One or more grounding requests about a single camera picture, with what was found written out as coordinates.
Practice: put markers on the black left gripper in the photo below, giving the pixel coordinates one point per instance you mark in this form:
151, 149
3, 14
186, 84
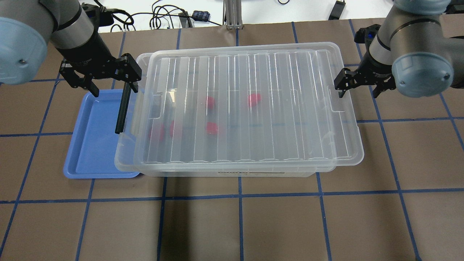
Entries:
88, 55

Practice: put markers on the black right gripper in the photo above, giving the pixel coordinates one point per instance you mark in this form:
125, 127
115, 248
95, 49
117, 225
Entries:
375, 67

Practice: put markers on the red block picked up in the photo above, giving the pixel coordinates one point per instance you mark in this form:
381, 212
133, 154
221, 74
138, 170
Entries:
174, 128

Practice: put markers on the clear plastic box lid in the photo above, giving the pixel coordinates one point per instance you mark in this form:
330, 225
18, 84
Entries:
250, 105

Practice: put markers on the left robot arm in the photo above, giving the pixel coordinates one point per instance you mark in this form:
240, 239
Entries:
27, 26

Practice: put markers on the blue plastic tray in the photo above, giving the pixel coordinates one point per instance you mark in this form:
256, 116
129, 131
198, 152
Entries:
92, 150

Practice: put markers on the clear plastic storage box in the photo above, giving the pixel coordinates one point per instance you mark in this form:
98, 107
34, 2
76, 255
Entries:
232, 173

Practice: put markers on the red block far middle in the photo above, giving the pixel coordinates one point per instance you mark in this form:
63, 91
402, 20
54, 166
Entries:
209, 103

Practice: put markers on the red block under lid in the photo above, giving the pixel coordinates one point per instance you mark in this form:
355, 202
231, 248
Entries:
254, 99

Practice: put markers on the red block near middle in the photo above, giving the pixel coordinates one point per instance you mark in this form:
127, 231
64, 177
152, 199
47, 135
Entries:
212, 128

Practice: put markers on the blue patterned small device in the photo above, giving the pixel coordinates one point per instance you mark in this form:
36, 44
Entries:
202, 16

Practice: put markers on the black box handle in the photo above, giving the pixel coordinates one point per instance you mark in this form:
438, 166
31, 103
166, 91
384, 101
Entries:
123, 108

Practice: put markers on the red block near handle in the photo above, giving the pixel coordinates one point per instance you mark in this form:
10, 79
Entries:
157, 133

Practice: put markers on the aluminium frame post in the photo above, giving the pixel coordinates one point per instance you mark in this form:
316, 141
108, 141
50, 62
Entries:
232, 14

